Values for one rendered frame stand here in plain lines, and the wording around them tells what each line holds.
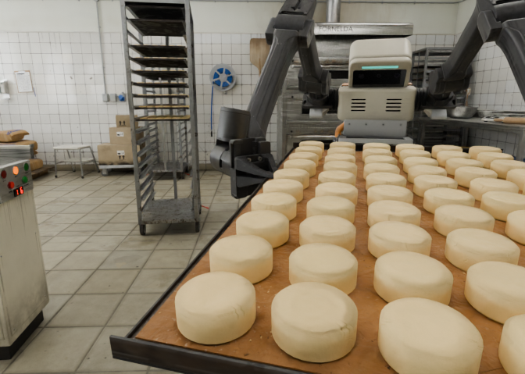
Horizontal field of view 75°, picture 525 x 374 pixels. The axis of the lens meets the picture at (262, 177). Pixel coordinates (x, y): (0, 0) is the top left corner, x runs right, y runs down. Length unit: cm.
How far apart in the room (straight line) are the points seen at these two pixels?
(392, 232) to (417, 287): 8
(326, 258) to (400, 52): 112
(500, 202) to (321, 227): 20
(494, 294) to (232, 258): 17
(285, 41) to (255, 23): 478
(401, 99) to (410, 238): 108
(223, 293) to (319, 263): 7
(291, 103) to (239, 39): 156
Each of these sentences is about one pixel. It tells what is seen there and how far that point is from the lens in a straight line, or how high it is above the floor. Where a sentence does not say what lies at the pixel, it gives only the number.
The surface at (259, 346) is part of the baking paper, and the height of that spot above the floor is 96.
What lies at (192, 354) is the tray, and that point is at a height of 97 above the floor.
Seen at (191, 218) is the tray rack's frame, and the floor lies 15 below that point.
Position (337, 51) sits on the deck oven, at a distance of 470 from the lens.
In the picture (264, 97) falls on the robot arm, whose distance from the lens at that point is 78.
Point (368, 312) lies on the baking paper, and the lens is 25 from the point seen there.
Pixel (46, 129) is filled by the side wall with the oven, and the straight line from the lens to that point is 642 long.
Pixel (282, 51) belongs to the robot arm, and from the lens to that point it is 86.
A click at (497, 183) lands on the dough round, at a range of 51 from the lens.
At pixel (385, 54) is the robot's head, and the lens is 132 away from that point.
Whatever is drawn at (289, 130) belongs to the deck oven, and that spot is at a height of 72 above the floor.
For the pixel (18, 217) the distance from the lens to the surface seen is 188.
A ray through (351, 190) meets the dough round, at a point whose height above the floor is 100.
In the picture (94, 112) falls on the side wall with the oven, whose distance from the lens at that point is 605.
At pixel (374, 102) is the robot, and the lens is 135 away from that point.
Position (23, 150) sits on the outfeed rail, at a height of 88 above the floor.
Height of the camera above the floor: 110
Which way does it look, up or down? 13 degrees down
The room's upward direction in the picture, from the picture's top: straight up
